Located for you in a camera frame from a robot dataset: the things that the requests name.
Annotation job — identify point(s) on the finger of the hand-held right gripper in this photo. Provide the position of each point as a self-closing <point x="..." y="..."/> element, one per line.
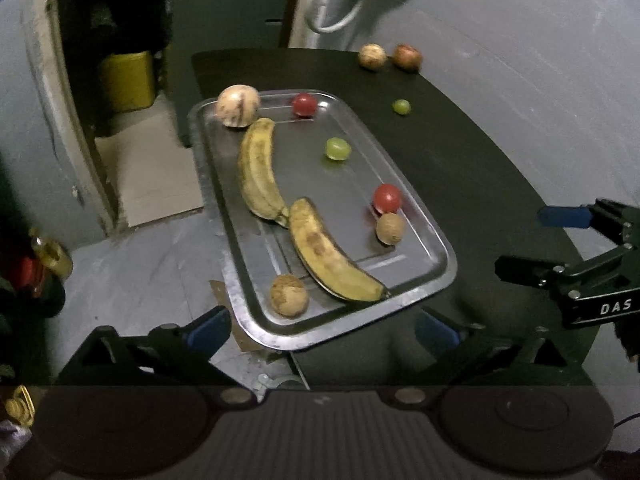
<point x="565" y="216"/>
<point x="525" y="267"/>

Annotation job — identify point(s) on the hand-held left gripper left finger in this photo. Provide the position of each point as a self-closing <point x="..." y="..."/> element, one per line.
<point x="210" y="327"/>

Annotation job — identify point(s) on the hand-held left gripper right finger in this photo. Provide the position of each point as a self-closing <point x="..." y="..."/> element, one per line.
<point x="435" y="332"/>

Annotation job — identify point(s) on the brown walnut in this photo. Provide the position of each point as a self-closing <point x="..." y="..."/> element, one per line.
<point x="372" y="56"/>
<point x="288" y="295"/>
<point x="390" y="227"/>

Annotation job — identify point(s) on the spotted yellow banana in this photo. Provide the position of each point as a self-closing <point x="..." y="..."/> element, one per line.
<point x="330" y="255"/>

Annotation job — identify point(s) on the red cherry tomato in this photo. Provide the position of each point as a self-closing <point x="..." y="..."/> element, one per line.
<point x="304" y="104"/>
<point x="387" y="198"/>

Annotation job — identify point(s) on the silver metal tray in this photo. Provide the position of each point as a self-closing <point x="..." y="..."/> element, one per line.
<point x="300" y="160"/>

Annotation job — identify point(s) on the green grape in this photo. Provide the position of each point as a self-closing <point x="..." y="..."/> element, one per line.
<point x="337" y="149"/>
<point x="401" y="106"/>

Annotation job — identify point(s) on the person's right forearm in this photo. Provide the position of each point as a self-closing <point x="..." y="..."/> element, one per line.
<point x="629" y="342"/>

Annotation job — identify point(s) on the red and gold object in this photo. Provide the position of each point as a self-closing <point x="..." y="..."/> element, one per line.
<point x="40" y="265"/>

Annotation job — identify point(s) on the pale round fruit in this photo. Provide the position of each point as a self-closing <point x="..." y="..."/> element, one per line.
<point x="238" y="105"/>

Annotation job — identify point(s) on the red brown apple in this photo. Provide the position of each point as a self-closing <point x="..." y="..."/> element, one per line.
<point x="406" y="56"/>

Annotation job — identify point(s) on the yellow bin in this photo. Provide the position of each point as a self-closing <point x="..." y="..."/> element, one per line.
<point x="127" y="80"/>

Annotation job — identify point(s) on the metal bracket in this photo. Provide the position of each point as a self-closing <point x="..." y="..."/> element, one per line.
<point x="270" y="382"/>

